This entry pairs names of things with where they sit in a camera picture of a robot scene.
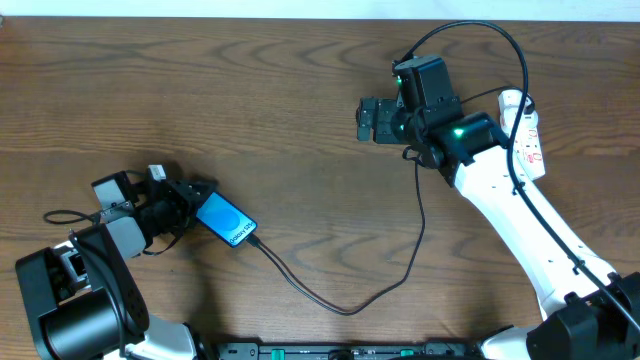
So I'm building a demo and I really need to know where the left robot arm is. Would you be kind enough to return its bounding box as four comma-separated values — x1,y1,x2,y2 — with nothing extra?
15,165,219,359

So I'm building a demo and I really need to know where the blue Galaxy smartphone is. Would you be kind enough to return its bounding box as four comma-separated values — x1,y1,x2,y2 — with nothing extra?
196,192,258,248

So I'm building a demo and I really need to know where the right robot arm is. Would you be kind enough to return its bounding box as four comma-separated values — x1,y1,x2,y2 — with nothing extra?
355,55,639,359

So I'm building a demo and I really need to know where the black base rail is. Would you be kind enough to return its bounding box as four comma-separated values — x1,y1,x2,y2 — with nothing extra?
215,341,484,360

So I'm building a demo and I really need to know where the black USB charging cable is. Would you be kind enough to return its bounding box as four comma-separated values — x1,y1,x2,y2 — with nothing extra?
246,84,537,317

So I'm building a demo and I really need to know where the white power strip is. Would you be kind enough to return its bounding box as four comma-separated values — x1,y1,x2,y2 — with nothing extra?
498,88,545,180

